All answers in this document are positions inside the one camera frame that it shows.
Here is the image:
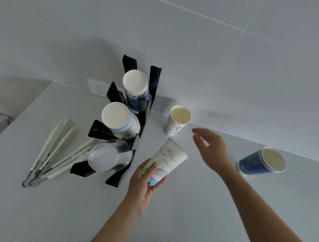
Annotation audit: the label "person's left hand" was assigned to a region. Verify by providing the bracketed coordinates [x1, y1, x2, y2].
[123, 157, 168, 217]

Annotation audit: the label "person's right hand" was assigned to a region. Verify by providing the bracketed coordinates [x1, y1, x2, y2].
[191, 128, 234, 179]

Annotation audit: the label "white sketch-print paper cup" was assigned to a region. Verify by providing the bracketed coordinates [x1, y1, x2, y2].
[164, 105, 192, 136]
[143, 138, 189, 187]

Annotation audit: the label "black cup holder rack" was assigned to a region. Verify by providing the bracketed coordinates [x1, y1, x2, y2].
[69, 55, 163, 188]

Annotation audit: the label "stack of blue paper cups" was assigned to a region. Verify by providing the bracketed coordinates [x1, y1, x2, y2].
[122, 69, 151, 114]

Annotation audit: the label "white wall socket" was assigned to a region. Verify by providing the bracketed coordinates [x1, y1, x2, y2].
[87, 78, 110, 96]

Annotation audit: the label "person's right forearm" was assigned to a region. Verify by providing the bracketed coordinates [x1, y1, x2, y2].
[220, 163, 303, 242]

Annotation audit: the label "stack of white paper cups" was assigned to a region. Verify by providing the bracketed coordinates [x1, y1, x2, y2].
[101, 102, 141, 140]

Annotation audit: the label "dark blue paper cup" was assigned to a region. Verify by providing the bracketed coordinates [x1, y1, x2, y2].
[235, 146, 286, 176]

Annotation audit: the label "white plastic tongs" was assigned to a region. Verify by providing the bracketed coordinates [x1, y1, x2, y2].
[30, 138, 99, 186]
[22, 118, 77, 188]

